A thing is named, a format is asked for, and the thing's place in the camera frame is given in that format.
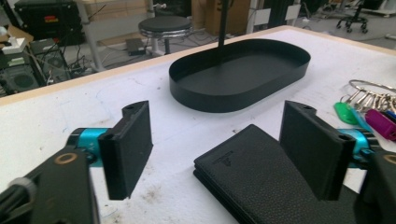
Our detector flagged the white foam mat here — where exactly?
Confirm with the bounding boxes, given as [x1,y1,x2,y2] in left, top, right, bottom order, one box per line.
[0,29,396,224]

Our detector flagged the black leather wallet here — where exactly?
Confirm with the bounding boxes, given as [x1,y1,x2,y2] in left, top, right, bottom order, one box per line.
[192,123,359,224]

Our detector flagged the small black floor box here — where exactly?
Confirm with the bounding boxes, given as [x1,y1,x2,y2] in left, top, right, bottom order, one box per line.
[125,37,147,57]

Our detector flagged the key ring with coloured tags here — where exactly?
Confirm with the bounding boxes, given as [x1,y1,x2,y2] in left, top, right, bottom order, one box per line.
[333,78,396,142]

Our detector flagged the cardboard box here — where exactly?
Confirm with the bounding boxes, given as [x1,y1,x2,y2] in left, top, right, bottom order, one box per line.
[191,0,252,36]

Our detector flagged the round black stool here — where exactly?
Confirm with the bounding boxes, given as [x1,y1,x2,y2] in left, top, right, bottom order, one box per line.
[137,15,193,57]

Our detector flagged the white table leg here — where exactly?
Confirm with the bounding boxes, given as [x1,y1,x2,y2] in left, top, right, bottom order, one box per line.
[76,0,106,73]

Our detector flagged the black computer tower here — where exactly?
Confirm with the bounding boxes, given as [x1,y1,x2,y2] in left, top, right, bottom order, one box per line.
[0,52,48,95]
[29,38,73,83]

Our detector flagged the black office chair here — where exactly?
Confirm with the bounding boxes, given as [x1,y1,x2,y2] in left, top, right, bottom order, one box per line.
[335,0,370,35]

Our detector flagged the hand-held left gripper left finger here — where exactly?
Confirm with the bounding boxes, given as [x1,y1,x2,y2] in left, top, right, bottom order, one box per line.
[66,100,154,201]

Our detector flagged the black equipment case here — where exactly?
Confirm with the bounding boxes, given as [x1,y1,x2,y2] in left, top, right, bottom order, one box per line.
[13,0,86,47]

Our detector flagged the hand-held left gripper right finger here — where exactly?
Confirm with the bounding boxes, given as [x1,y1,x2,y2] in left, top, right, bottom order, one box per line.
[278,100,375,202]

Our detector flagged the black oval tray with hanger stand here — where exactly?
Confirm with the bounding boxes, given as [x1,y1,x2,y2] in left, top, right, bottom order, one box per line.
[168,0,312,114]

